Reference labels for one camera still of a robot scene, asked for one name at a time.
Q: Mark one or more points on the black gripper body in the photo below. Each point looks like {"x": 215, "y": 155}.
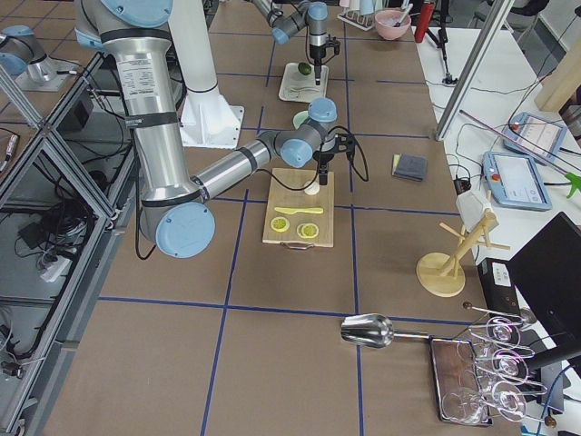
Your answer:
{"x": 317, "y": 53}
{"x": 323, "y": 157}

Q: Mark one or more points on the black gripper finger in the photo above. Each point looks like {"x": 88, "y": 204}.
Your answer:
{"x": 317, "y": 73}
{"x": 323, "y": 177}

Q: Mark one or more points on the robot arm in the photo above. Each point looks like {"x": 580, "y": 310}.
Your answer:
{"x": 312, "y": 15}
{"x": 164, "y": 60}

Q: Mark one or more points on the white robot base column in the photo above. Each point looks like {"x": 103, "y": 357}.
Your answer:
{"x": 207, "y": 120}

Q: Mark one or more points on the green ceramic bowl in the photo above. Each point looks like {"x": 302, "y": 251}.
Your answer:
{"x": 300, "y": 118}

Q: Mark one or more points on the pink bowl of ice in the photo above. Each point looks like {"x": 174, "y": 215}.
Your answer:
{"x": 384, "y": 24}

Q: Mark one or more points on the green avocado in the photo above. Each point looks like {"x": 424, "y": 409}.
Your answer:
{"x": 304, "y": 68}

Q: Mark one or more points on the cream bear tray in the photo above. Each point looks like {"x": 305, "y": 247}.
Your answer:
{"x": 293, "y": 78}

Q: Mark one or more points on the yellow plastic knife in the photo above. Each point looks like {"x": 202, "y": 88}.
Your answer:
{"x": 295, "y": 210}

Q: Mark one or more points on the wooden cutting board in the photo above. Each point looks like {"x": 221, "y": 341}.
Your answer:
{"x": 286, "y": 190}

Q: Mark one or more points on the lemon slice pair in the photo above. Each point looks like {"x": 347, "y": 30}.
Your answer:
{"x": 307, "y": 231}

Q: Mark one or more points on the grey folded cloth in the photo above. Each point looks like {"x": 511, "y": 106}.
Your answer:
{"x": 409, "y": 167}

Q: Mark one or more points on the steel scoop black tip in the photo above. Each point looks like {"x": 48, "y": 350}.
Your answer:
{"x": 405, "y": 9}

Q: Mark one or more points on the red cylinder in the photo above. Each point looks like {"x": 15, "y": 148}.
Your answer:
{"x": 424, "y": 18}

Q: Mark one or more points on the black tripod stand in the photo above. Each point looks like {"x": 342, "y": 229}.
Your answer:
{"x": 441, "y": 38}

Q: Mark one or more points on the wooden mug tree stand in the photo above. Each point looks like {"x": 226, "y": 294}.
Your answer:
{"x": 440, "y": 273}

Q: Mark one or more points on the metal scoop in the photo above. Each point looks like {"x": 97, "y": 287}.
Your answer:
{"x": 376, "y": 331}

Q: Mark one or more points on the blue teach pendant near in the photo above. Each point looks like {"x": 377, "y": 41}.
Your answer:
{"x": 515, "y": 182}

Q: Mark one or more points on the blue teach pendant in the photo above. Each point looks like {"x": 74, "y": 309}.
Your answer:
{"x": 515, "y": 182}
{"x": 532, "y": 133}

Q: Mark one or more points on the blue teach pendant far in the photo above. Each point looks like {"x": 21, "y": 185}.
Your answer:
{"x": 532, "y": 133}

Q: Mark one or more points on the black monitor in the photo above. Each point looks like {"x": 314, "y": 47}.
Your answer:
{"x": 546, "y": 271}

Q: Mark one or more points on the glass rack tray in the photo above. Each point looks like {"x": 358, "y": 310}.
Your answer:
{"x": 482, "y": 372}

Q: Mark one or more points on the white wire cup rack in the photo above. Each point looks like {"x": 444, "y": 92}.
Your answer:
{"x": 358, "y": 13}

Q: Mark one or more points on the aluminium frame post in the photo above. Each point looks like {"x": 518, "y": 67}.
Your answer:
{"x": 493, "y": 23}

